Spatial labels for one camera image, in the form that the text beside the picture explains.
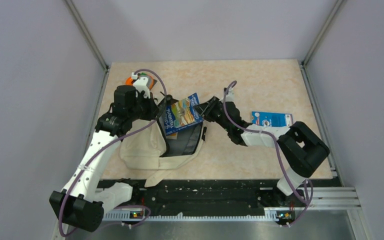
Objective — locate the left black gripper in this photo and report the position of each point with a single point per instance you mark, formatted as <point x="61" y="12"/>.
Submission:
<point x="153" y="109"/>

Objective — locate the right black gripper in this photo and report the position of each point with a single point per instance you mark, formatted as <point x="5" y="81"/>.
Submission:
<point x="206" y="108"/>

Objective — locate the cream canvas backpack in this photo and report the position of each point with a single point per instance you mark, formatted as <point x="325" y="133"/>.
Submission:
<point x="150" y="150"/>

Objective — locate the blue illustrated cover book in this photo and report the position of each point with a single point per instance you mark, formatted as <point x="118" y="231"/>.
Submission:
<point x="182" y="114"/>

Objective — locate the orange green book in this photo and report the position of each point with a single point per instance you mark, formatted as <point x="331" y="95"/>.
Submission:
<point x="172" y="136"/>

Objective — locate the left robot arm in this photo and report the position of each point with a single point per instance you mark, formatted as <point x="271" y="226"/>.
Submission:
<point x="78" y="204"/>

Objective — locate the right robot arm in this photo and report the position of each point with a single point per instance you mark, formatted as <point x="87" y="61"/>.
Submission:
<point x="303" y="150"/>

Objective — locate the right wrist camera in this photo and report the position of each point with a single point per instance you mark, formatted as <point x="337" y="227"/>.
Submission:
<point x="229" y="95"/>

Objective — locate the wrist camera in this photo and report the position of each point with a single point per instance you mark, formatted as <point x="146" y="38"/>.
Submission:
<point x="141" y="89"/>
<point x="229" y="95"/>

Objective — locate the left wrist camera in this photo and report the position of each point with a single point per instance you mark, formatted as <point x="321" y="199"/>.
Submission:
<point x="141" y="89"/>

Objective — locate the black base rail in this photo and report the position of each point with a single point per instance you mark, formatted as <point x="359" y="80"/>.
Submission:
<point x="212" y="198"/>

